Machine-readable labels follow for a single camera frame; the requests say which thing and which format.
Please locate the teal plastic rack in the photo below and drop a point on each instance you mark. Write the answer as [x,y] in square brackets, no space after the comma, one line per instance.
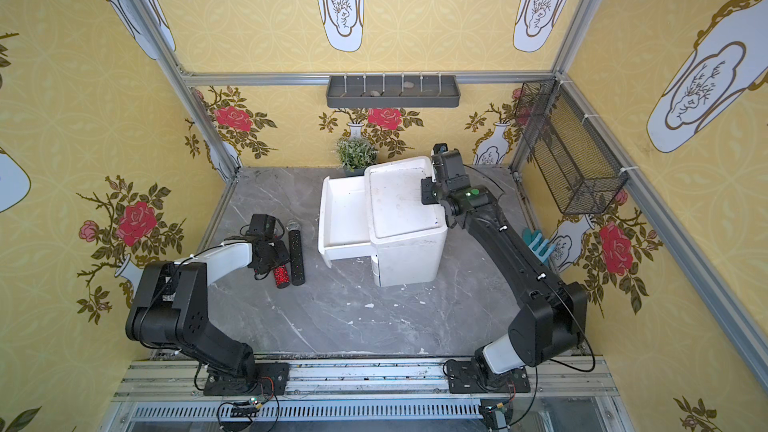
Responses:
[538,244]

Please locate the black glitter microphone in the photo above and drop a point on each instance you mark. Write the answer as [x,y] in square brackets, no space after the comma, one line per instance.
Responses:
[297,267]

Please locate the black wire mesh basket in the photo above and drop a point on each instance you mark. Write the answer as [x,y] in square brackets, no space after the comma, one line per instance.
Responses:
[582,173]

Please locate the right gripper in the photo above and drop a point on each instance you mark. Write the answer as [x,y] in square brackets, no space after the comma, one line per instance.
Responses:
[429,190]

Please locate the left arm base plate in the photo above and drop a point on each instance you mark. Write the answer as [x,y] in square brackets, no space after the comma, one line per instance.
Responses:
[268,378]

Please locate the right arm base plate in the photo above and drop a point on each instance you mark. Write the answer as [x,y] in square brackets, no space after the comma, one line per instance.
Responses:
[470,377]

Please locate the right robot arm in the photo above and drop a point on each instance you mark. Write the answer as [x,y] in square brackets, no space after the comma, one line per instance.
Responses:
[552,314]

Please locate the white top drawer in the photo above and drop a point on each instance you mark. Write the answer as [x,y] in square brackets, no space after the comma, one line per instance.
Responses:
[343,222]

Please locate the grey wall shelf tray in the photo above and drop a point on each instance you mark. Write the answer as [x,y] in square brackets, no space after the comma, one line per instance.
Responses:
[393,90]

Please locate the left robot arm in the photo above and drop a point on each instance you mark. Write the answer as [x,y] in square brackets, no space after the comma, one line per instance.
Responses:
[170,309]

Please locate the aluminium front rail frame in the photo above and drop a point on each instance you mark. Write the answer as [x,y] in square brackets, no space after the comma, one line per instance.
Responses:
[550,397]

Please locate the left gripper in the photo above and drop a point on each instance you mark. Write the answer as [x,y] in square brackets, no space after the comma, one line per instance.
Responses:
[271,255]

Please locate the red glitter microphone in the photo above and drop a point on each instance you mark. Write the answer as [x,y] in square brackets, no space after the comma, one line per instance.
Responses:
[282,277]

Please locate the small potted green plant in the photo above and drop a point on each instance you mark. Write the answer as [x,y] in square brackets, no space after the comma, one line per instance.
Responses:
[356,154]

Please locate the white drawer cabinet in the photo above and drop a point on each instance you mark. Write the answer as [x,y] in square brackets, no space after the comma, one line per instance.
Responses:
[407,236]

